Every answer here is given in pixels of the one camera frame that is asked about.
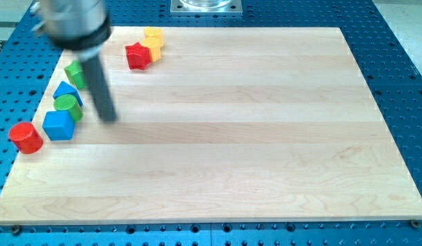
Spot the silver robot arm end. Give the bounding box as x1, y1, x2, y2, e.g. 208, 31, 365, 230
29, 0, 111, 61

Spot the red star block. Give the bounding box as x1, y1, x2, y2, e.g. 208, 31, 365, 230
125, 42, 151, 70

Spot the green star block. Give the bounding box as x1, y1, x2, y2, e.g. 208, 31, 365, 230
64, 60, 86, 90

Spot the light wooden board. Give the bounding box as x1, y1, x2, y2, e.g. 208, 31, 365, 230
0, 27, 422, 226

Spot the yellow pentagon block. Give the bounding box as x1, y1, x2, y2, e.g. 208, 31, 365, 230
141, 37, 161, 62

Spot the yellow cylinder block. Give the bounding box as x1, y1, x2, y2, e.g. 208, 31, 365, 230
144, 27, 165, 47

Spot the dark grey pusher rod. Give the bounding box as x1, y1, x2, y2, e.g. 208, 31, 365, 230
79, 55, 117, 123

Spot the green cylinder block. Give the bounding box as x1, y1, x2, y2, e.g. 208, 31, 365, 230
53, 94, 83, 122

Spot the blue triangle block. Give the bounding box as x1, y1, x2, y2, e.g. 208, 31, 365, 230
53, 81, 83, 106

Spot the blue cube block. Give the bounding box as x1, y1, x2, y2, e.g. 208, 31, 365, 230
42, 111, 75, 141

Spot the red cylinder block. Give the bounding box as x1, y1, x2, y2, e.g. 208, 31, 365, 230
8, 122, 43, 154

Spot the blue perforated metal table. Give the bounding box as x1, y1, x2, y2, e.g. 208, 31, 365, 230
0, 1, 422, 245

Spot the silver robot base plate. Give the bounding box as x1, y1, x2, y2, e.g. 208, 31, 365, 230
170, 0, 243, 16

